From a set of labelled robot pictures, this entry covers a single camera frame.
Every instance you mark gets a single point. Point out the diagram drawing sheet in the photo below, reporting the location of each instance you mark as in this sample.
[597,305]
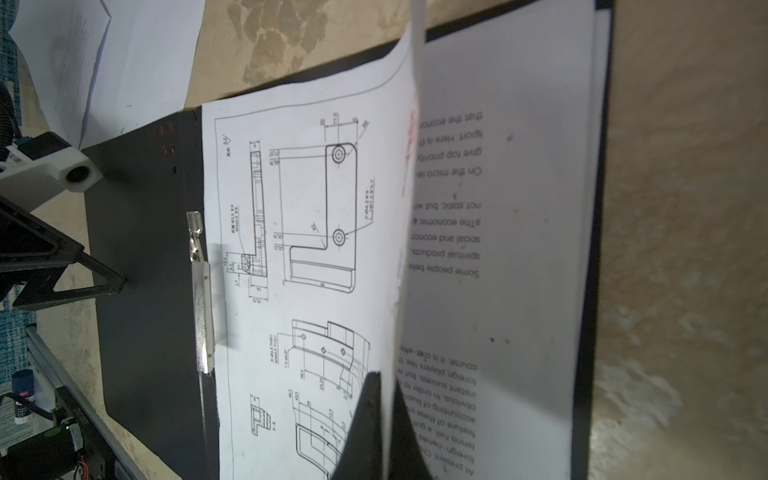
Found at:
[308,193]

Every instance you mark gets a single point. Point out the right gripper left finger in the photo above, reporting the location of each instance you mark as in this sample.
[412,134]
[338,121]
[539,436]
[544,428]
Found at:
[361,458]

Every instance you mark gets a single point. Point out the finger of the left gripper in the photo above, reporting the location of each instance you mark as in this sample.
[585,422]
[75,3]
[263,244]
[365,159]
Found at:
[34,256]

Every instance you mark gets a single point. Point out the red folder black inside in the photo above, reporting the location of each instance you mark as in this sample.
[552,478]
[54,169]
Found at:
[157,337]

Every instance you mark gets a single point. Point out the blank white sheet left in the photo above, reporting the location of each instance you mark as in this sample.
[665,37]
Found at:
[60,42]

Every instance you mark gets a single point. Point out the blank white sheet front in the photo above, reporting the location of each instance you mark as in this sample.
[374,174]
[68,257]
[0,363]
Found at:
[144,67]

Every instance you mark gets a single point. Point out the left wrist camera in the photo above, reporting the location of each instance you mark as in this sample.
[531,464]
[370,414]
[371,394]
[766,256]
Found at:
[35,170]

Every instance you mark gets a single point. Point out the text sheet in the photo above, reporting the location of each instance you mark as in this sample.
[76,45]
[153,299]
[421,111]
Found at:
[498,342]

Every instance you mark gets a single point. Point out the blank white sheet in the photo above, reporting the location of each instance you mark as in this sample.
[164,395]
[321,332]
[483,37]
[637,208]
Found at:
[144,67]
[60,42]

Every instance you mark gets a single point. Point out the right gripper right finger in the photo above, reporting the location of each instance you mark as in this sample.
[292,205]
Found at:
[406,461]

